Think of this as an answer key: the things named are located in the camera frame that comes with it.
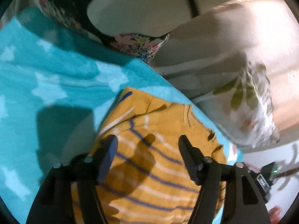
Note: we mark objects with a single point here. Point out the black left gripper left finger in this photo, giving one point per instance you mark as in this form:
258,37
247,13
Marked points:
68,193

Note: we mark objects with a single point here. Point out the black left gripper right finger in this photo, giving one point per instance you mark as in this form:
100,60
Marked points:
245,192

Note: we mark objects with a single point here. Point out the mustard striped knit sweater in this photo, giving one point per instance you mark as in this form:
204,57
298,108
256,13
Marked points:
147,181

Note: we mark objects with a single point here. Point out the red plastic bag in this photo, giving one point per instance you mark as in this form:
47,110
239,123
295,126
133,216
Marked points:
274,214

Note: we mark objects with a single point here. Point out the white leaf print pillow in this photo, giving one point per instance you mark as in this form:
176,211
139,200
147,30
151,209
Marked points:
242,109

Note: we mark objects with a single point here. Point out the teal star fleece blanket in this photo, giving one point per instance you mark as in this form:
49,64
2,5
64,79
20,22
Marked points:
57,87

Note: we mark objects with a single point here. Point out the black camera module on mount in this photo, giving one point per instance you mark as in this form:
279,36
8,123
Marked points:
266,179

